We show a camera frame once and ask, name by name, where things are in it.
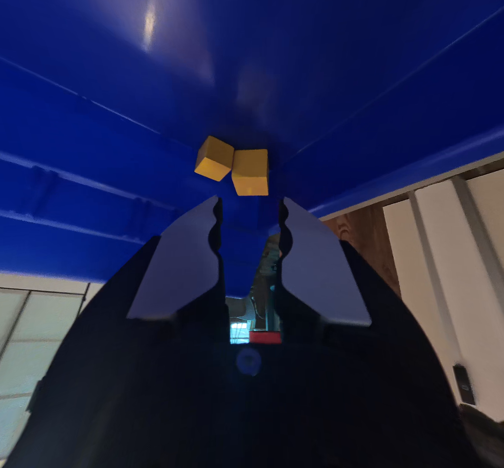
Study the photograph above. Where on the black wall switch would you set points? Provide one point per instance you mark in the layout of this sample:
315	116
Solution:
464	385

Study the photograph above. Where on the wooden column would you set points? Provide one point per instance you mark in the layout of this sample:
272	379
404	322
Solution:
362	247

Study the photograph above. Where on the blue plastic bin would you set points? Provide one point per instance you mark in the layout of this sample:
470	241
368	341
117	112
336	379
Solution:
157	82

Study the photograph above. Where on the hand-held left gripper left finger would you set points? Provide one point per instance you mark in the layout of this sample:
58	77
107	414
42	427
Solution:
177	275

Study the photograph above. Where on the yellow cube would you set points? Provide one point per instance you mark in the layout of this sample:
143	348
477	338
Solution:
250	172
212	160

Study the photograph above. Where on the red fire extinguisher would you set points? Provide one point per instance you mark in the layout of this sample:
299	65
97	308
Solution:
265	337

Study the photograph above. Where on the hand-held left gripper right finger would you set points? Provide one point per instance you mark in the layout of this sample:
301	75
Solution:
323	275

